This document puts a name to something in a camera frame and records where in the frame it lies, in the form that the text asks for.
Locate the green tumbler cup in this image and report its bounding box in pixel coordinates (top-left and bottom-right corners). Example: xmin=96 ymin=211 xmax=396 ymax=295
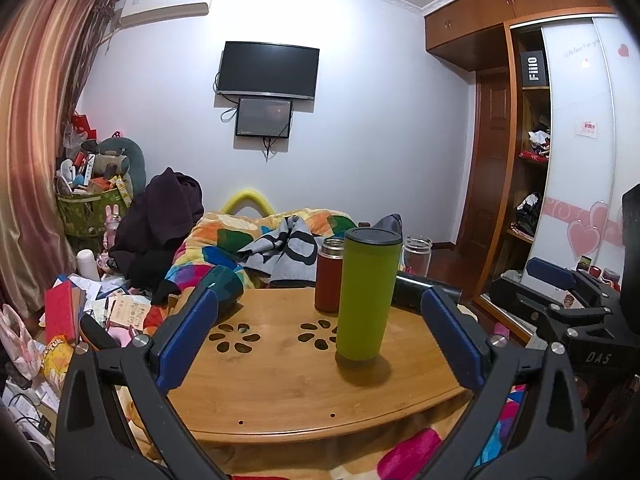
xmin=336 ymin=228 xmax=402 ymax=362

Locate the teal faceted cup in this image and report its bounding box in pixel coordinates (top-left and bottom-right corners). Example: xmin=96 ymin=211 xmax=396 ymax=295
xmin=201 ymin=266 xmax=244 ymax=316

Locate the yellow snack bag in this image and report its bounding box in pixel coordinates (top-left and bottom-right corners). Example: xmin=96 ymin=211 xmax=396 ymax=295
xmin=42 ymin=335 xmax=74 ymax=393

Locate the white sliding wardrobe door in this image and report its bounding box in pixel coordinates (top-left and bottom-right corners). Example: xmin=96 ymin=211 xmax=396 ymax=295
xmin=532 ymin=16 xmax=639 ymax=274

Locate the clear glass jar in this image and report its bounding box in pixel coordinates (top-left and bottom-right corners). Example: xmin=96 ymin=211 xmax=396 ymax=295
xmin=402 ymin=236 xmax=433 ymax=278

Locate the brown wooden door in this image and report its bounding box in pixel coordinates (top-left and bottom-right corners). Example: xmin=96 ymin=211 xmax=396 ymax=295
xmin=457 ymin=68 xmax=510 ymax=281

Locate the black thermos bottle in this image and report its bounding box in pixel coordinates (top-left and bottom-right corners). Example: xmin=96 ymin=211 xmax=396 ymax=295
xmin=392 ymin=271 xmax=462 ymax=314

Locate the red book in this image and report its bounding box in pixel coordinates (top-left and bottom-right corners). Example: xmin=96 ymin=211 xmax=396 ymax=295
xmin=44 ymin=281 xmax=85 ymax=344

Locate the grey backpack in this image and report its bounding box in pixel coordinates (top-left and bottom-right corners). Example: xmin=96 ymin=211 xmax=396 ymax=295
xmin=374 ymin=214 xmax=404 ymax=237

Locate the white cylindrical bottle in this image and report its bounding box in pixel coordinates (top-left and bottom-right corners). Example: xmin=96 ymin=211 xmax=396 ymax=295
xmin=76 ymin=248 xmax=100 ymax=282

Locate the black FiiO box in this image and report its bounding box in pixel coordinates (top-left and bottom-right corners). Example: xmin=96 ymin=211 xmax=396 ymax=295
xmin=520 ymin=50 xmax=549 ymax=88

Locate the red thermos bottle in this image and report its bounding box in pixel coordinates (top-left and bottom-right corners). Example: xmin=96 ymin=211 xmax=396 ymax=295
xmin=314 ymin=237 xmax=345 ymax=313

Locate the green storage basket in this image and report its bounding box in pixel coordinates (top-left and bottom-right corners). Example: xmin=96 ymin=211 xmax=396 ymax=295
xmin=56 ymin=188 xmax=128 ymax=237

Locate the dark purple clothing pile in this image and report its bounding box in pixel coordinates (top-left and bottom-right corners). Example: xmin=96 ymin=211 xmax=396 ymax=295
xmin=110 ymin=168 xmax=204 ymax=292

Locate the colourful patchwork blanket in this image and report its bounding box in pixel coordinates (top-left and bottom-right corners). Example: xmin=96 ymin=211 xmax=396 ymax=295
xmin=163 ymin=208 xmax=356 ymax=292

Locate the wooden wardrobe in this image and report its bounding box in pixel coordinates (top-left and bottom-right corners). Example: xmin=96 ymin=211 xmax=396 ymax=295
xmin=425 ymin=0 xmax=627 ymax=344

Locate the grey black patterned cloth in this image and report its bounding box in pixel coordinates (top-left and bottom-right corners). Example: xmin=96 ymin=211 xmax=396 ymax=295
xmin=238 ymin=214 xmax=319 ymax=288

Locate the grey plush toy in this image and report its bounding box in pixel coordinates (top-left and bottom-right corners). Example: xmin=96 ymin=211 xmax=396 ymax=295
xmin=93 ymin=138 xmax=146 ymax=196

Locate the yellow curved headboard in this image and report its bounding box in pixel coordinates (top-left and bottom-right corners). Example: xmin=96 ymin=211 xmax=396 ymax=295
xmin=220 ymin=188 xmax=274 ymax=217

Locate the pink striped curtain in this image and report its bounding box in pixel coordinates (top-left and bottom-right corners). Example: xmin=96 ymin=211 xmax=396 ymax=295
xmin=1 ymin=0 xmax=115 ymax=318

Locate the white air conditioner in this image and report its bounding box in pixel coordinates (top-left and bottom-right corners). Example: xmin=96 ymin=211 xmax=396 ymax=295
xmin=117 ymin=0 xmax=213 ymax=28

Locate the small wall monitor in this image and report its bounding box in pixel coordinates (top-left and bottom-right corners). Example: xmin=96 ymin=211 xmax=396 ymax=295
xmin=235 ymin=96 xmax=293 ymax=139

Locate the large wall monitor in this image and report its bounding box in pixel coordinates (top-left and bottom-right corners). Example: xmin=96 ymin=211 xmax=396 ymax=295
xmin=216 ymin=41 xmax=320 ymax=100

